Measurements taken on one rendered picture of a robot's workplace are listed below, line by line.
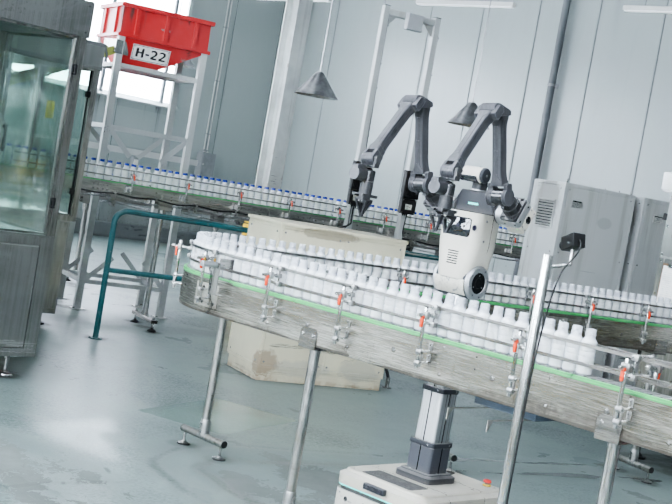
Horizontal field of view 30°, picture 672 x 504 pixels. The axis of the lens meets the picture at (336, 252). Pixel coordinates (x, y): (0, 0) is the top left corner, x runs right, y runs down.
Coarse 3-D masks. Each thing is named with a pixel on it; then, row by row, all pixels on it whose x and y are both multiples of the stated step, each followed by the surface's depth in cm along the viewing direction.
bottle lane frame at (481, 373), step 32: (224, 288) 575; (256, 288) 560; (256, 320) 558; (288, 320) 544; (320, 320) 531; (352, 320) 518; (352, 352) 517; (384, 352) 505; (448, 352) 482; (480, 352) 471; (448, 384) 481; (480, 384) 470; (544, 384) 451; (576, 384) 441; (608, 384) 433; (544, 416) 450; (576, 416) 440; (640, 416) 423
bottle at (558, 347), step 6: (558, 324) 454; (564, 324) 452; (558, 330) 453; (564, 330) 452; (564, 336) 451; (552, 342) 454; (558, 342) 451; (564, 342) 451; (552, 348) 453; (558, 348) 451; (564, 348) 451; (558, 354) 451; (552, 360) 452; (558, 360) 451; (552, 366) 452; (558, 366) 451
